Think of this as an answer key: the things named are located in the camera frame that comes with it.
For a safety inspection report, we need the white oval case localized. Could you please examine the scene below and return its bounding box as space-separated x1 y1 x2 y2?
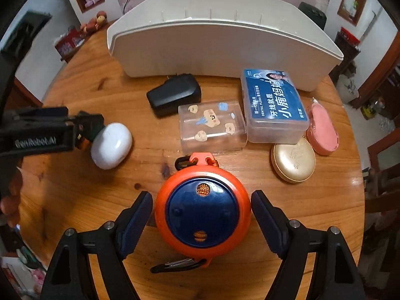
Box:
91 122 133 170

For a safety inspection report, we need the gold round compact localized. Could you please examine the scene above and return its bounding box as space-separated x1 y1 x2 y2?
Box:
270 137 316 184

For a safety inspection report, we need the orange blue reel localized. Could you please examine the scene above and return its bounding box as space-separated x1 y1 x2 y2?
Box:
150 152 251 274

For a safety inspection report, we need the pink oval case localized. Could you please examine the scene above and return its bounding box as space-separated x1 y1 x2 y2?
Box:
306 98 339 156

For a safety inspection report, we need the clear sticker plastic box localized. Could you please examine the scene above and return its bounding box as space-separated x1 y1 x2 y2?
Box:
178 100 248 155

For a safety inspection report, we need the person left hand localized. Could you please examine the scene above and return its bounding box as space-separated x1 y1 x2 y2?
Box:
1 166 23 228

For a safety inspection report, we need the red snack bag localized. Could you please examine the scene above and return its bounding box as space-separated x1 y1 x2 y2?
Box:
54 26 86 61

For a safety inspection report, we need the plush fruit toy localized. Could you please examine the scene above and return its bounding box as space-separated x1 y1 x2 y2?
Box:
80 11 108 35

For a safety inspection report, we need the black charger adapter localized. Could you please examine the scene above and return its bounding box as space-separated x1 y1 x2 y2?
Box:
146 74 202 118

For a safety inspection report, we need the wooden table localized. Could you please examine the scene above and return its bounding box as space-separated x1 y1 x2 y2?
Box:
21 30 366 299

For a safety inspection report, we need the blue label floss box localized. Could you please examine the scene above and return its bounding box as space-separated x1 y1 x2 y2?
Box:
241 69 309 144

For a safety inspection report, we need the white bucket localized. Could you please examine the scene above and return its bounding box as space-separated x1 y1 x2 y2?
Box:
335 74 359 104

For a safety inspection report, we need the white plastic storage bin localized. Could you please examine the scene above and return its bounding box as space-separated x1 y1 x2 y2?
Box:
107 0 344 92

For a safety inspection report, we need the dark stand red lid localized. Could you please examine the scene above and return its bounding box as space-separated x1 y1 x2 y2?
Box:
329 26 360 83

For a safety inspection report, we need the black air fryer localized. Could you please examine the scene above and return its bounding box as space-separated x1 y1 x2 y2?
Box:
298 2 327 30

